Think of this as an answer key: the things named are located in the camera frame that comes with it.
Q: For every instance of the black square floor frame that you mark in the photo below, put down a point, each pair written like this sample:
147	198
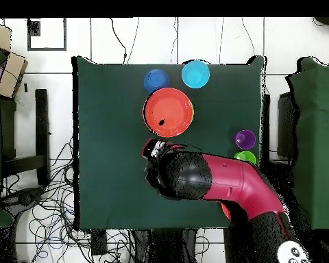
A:
34	27

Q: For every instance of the black chair frame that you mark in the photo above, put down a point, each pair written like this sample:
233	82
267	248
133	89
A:
41	123

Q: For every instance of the black power strip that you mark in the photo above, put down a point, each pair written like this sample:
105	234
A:
98	242

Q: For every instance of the small dark blue bowl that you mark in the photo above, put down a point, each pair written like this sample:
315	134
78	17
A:
156	79

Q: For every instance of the dark green table cloth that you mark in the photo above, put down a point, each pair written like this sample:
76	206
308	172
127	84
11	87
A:
112	178

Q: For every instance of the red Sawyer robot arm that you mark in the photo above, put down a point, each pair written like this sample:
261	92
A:
222	180

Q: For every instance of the grey stand foot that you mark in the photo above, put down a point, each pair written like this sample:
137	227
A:
22	198

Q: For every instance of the black box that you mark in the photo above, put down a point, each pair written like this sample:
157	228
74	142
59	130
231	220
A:
286	126

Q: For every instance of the large orange bowl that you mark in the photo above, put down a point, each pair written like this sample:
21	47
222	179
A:
226	211
167	112

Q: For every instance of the large green bowl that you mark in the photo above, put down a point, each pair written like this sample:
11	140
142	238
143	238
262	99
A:
193	112

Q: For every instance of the small light blue bowl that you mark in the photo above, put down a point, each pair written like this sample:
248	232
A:
195	74

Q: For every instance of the green cup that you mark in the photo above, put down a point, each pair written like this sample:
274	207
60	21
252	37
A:
245	156

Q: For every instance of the purple cup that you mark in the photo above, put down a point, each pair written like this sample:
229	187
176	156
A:
245	139

